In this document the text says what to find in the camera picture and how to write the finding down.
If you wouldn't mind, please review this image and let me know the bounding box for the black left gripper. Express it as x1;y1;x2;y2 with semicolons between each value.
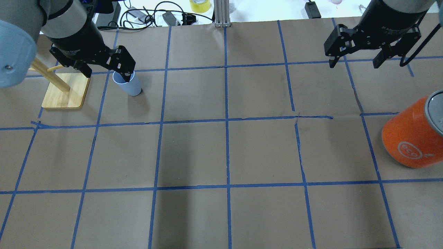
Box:
49;21;136;83

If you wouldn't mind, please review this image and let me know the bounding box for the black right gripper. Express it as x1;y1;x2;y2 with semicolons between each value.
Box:
324;14;422;69

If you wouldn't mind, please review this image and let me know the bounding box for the light blue plastic cup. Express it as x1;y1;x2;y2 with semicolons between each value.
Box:
112;72;142;96

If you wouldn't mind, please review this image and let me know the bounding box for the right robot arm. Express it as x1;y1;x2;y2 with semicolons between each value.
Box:
323;0;442;69

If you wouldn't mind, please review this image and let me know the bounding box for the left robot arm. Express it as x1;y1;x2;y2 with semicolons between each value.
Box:
0;0;136;88

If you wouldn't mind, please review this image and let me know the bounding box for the wooden cup rack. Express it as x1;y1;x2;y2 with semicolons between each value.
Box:
29;57;90;109

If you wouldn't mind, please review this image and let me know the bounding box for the small black power brick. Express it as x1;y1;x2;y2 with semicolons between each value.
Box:
304;0;322;19

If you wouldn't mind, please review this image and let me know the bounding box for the orange can with silver lid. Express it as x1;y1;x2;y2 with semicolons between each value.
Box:
381;90;443;168

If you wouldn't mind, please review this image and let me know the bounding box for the yellow tape roll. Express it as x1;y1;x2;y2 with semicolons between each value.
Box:
189;0;211;13

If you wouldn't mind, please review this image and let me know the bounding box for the aluminium frame post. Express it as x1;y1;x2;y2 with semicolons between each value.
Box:
213;0;231;27

